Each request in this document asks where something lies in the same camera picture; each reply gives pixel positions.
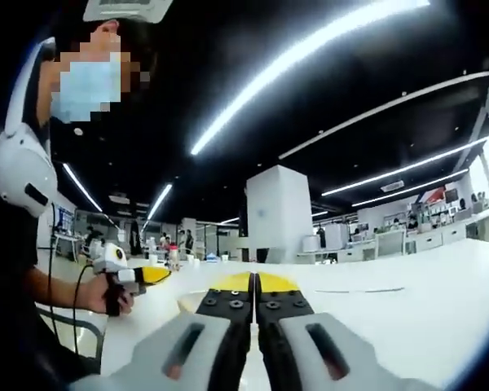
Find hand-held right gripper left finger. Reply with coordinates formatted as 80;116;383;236
67;271;257;391

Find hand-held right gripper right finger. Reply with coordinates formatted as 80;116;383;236
254;271;435;391

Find clear storage box yellow latches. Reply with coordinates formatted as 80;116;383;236
177;287;213;315

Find person's left hand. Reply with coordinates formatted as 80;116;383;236
85;275;136;318

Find person with face mask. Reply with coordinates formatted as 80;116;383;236
0;211;104;391

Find grey office chair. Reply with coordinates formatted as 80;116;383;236
374;230;407;258

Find white square pillar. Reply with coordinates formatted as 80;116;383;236
246;165;313;262

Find long ceiling light strip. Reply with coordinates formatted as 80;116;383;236
190;0;432;157

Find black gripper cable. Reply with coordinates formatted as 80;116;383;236
70;262;98;356

